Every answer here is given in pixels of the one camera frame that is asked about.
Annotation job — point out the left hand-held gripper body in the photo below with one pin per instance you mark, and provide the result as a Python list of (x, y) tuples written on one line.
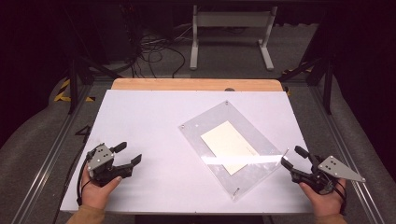
[(100, 157)]

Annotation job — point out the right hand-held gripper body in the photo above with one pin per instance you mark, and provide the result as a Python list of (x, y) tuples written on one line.
[(337, 169)]

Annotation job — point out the picture card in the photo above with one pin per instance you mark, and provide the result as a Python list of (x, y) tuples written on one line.
[(227, 144)]

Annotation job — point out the clear acrylic photo frame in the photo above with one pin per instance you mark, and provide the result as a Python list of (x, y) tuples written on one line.
[(214, 115)]

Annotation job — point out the person's right hand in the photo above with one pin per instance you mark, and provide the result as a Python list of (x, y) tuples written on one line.
[(325, 203)]

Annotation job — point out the person's left hand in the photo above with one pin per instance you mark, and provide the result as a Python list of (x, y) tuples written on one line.
[(98, 194)]

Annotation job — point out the white table board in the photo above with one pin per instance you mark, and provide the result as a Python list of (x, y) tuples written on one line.
[(149, 118)]

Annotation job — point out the black metal stand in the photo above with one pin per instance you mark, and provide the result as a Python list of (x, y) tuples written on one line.
[(73, 87), (327, 87)]

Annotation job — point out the wooden table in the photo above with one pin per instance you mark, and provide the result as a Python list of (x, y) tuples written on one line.
[(186, 84)]

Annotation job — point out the white metal stand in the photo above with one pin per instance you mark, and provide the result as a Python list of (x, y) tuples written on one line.
[(232, 20)]

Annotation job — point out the aluminium rail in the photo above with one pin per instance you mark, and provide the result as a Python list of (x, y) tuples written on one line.
[(358, 186), (46, 165)]

